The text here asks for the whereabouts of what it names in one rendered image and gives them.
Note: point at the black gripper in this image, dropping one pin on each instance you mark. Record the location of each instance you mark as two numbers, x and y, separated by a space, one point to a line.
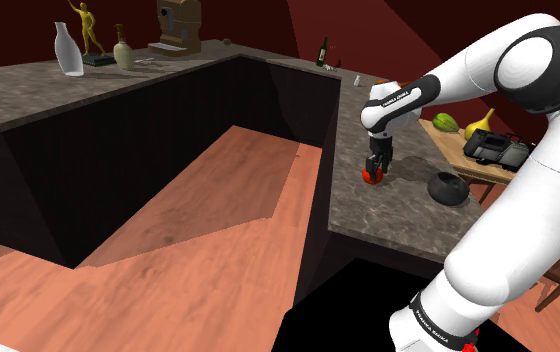
380 144

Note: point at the red tomato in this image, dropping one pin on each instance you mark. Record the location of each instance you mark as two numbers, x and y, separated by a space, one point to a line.
376 177

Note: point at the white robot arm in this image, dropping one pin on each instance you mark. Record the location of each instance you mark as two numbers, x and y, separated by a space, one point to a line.
514 229

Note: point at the black round bowl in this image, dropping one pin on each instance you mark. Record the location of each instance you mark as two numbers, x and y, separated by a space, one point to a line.
448 188

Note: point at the green squash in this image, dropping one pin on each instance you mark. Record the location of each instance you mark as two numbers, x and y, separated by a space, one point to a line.
445 122

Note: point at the small white salt shaker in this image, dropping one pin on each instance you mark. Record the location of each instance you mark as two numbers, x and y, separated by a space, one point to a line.
357 81

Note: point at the wooden side table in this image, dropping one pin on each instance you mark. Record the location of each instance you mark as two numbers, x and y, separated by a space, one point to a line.
465 156

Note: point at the yellow gourd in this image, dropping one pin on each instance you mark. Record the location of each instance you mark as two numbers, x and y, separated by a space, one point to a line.
480 126

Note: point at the dark green wine bottle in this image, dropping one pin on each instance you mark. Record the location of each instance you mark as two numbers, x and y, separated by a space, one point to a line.
322 52

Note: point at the black robot stand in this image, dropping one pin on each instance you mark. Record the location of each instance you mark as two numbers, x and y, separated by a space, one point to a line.
358 312

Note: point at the dark kitchen counter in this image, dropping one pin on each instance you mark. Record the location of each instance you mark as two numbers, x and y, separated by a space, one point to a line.
138 146

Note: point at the brown coffee machine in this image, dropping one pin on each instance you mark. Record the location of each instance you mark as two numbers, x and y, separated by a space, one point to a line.
178 27

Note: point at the beige soap dispenser bottle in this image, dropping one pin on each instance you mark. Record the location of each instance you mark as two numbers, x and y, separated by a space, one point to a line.
123 52

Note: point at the golden human figure statue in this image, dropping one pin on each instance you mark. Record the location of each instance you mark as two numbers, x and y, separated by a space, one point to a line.
89 31

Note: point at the white vase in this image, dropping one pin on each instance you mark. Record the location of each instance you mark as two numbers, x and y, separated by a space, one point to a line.
69 51

